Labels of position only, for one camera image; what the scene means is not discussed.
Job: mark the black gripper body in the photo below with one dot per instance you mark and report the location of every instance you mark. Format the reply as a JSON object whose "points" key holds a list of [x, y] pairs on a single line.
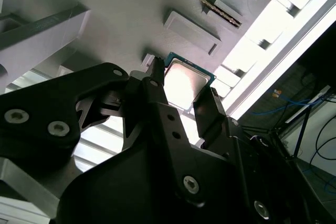
{"points": [[126, 187]]}

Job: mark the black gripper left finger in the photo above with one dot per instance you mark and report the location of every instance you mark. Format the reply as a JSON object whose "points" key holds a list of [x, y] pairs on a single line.
{"points": [[39, 103]]}

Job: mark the silver CPU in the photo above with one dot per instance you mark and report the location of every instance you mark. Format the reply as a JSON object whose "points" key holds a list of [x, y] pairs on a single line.
{"points": [[183, 85]]}

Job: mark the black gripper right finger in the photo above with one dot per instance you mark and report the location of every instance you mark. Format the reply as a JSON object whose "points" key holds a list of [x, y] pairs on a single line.
{"points": [[210, 113]]}

